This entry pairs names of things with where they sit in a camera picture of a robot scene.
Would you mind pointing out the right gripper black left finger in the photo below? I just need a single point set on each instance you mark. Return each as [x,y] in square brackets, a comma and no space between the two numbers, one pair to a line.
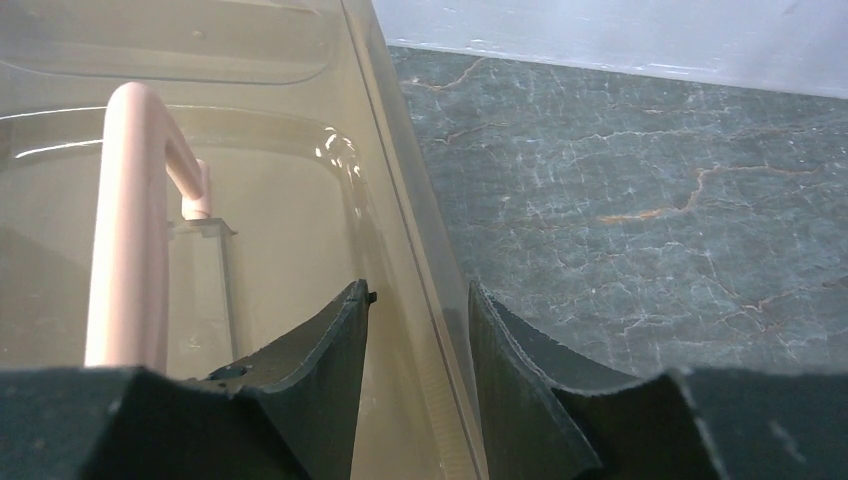
[287,411]

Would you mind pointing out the beige translucent tool box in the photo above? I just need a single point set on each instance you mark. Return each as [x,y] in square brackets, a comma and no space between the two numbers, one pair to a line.
[296,109]

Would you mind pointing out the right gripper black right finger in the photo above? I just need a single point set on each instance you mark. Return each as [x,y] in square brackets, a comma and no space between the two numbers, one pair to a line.
[548,412]

